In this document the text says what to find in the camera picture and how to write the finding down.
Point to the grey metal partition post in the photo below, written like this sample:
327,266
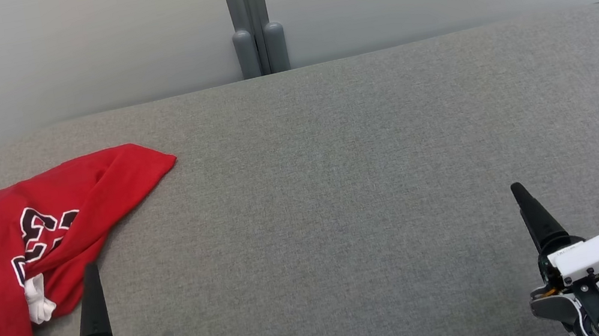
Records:
253,17

